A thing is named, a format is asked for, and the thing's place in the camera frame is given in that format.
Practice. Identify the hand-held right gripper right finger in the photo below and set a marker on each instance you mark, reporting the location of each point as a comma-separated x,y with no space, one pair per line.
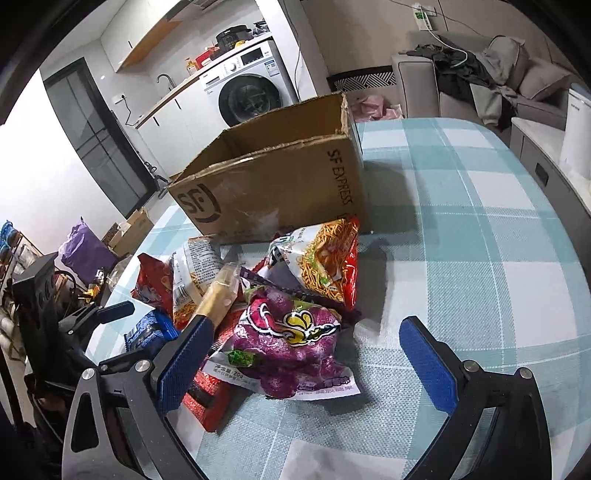
427,364

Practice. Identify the white wall power strip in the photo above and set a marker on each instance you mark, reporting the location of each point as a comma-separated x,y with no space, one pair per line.
421,18

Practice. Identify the yellow bottle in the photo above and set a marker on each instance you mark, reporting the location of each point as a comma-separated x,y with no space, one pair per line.
191,68

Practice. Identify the grey cushion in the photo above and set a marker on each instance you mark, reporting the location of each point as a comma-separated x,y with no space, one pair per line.
508,55
545,78

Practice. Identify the noodle snack packet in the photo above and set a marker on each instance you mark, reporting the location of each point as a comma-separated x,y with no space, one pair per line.
191,277
323,258

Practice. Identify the purple bag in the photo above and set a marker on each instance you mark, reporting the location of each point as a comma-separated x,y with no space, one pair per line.
87,254

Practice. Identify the blue snack packet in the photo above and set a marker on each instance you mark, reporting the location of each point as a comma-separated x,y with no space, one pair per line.
152,328

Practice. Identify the red box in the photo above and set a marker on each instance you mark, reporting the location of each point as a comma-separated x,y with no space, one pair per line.
205,58

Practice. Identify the dark glass door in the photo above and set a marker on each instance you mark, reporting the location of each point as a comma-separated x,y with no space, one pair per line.
101,138

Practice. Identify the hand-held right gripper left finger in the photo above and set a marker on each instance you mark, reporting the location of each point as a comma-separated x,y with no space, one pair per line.
184,355

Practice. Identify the red black snack packet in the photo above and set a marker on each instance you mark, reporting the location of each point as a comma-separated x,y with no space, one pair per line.
210,401

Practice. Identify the pile of dark clothes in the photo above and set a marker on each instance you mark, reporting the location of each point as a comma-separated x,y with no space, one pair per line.
461,74

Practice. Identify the metal faucet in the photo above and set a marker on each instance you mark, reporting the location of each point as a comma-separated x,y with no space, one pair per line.
165,78

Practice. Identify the white base cabinets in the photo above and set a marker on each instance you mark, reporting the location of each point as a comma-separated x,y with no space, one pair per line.
184,124

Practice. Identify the grey side table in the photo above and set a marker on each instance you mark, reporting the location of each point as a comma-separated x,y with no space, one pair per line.
540,152

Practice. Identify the white wall cabinets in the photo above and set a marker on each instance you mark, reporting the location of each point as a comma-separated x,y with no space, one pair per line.
134,32

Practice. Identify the dark plastic bag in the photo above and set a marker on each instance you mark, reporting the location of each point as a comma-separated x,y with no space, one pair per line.
261,27

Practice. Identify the clear cracker packet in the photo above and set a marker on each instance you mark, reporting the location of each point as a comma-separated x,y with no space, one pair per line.
219,295

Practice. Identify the grey sofa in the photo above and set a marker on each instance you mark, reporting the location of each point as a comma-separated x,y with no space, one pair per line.
415,83

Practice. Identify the cardboard box with flaps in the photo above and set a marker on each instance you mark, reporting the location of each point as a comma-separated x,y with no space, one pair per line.
134,230

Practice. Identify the pink cloth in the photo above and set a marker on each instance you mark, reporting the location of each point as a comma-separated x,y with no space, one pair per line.
369,108

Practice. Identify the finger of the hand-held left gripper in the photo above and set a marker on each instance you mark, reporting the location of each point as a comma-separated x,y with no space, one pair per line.
113,310

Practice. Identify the white washing machine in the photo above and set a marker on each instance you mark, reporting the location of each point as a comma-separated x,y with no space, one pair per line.
249,97

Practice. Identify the black rice cooker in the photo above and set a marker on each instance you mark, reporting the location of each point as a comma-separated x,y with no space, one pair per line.
233,37

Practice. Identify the purple snack packet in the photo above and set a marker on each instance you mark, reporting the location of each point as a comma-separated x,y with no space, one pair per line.
286,355

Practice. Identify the brown cardboard box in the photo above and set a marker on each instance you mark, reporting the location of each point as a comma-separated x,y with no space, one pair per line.
277,184

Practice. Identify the metal storage rack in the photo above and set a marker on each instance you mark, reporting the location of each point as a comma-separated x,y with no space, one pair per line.
18,249

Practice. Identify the blue checked tablecloth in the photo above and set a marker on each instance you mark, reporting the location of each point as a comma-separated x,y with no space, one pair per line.
461,254

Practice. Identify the black white patterned panel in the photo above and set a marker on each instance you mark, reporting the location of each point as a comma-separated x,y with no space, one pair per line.
360,81

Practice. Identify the black silver snack packet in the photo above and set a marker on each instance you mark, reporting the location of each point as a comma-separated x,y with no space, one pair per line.
295,293

